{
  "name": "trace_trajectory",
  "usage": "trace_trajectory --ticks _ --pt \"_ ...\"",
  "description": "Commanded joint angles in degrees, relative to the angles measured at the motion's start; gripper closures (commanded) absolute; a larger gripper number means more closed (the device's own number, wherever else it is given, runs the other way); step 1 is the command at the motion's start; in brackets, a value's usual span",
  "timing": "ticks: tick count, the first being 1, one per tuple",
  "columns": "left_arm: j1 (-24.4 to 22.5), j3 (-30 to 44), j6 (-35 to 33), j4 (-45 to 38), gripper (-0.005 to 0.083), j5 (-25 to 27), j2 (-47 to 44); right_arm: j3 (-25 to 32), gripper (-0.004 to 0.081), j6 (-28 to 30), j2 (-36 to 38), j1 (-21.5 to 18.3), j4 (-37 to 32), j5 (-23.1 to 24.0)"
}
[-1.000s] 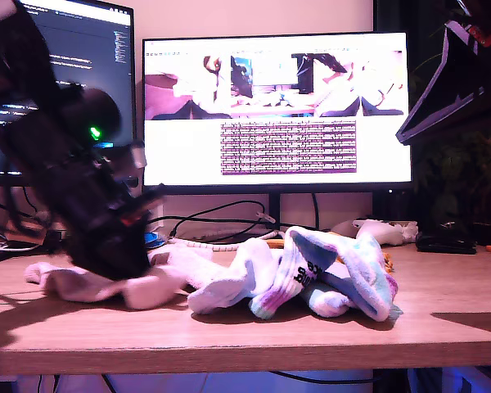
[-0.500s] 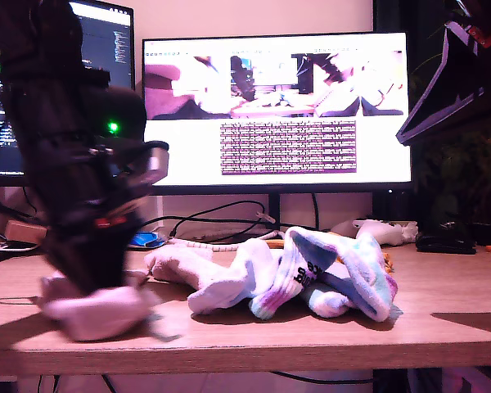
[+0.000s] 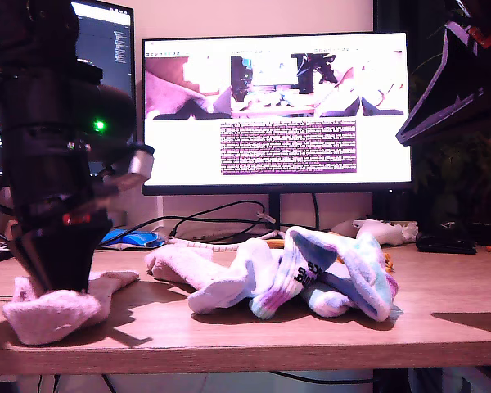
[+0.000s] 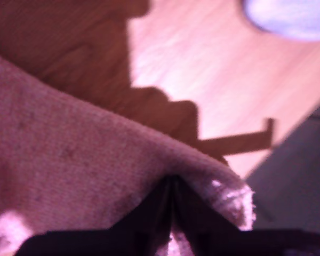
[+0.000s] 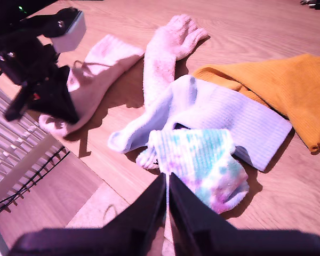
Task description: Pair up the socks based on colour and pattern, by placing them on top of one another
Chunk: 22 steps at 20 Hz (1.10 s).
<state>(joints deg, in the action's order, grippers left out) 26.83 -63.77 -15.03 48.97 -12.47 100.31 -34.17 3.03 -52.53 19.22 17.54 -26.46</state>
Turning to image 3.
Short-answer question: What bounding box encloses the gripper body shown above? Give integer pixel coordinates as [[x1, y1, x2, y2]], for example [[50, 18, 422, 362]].
[[6, 147, 114, 245]]

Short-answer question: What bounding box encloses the tie-dye sock with lettering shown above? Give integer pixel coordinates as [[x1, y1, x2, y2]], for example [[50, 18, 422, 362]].
[[249, 226, 399, 323]]

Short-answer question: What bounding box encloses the blue packet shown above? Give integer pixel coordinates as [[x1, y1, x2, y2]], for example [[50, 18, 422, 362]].
[[100, 229, 167, 250]]

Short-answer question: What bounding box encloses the pink fluffy sock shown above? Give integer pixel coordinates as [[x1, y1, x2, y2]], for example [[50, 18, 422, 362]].
[[2, 269, 140, 346], [144, 244, 241, 294]]

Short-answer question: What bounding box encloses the arm camera box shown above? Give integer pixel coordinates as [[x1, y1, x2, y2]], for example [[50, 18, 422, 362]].
[[92, 142, 155, 196]]

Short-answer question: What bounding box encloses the black monitor cable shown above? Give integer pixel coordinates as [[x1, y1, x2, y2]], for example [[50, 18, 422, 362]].
[[280, 192, 321, 233]]

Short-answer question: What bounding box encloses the looped black cable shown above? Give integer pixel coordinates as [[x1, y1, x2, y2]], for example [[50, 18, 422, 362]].
[[170, 218, 271, 245]]

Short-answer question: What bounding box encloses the white lavender sock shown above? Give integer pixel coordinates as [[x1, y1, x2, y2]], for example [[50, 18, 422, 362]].
[[187, 237, 287, 315]]

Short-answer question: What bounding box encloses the orange sock with frilled cuff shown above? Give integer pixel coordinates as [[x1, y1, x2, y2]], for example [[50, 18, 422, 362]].
[[268, 239, 395, 274]]

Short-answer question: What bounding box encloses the black cable under table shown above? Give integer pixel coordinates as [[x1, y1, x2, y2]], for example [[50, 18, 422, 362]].
[[269, 370, 376, 386]]

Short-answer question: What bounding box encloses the large monitor with white screen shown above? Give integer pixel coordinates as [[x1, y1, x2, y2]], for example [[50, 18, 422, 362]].
[[142, 31, 414, 197]]

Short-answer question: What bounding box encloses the black monitor stand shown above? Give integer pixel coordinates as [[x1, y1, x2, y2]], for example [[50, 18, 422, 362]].
[[268, 192, 282, 231]]

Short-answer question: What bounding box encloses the white game controller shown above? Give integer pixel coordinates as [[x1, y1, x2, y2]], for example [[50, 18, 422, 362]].
[[331, 218, 419, 249]]

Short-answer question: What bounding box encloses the white spiral cable wrap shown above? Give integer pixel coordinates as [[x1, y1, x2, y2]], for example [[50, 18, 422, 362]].
[[167, 229, 290, 251]]

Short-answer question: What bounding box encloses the black table frame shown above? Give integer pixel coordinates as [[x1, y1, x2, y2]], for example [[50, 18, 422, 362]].
[[372, 368, 410, 393]]

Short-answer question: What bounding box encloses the long black cable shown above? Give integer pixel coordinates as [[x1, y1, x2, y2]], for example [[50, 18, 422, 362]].
[[100, 199, 268, 246]]

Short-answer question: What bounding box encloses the dark monitor with code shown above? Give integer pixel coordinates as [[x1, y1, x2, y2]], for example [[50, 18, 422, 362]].
[[0, 0, 137, 178]]

